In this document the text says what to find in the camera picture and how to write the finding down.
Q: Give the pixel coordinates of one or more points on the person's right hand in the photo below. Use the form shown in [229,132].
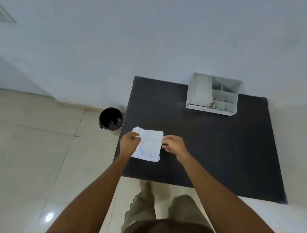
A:
[176,146]

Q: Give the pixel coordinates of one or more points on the person's left hand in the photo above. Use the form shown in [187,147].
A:
[128,145]

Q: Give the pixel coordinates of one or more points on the white paper wrapper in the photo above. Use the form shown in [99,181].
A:
[150,144]

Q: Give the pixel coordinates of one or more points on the grey desk organizer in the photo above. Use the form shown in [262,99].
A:
[200,88]

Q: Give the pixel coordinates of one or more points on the person's left forearm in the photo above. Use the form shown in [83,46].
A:
[96,192]

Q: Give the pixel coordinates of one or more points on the person's right forearm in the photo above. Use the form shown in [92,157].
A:
[215,192]

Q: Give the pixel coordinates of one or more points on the person's left foot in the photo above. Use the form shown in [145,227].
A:
[144,184]

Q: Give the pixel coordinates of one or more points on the crumpled trash in bin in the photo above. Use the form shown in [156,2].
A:
[114,123]

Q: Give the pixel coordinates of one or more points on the black trash bin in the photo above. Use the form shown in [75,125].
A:
[108,117]

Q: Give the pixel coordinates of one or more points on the olive green trousers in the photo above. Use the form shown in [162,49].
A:
[141,206]

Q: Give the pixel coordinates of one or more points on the brown shirt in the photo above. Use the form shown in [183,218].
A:
[168,226]

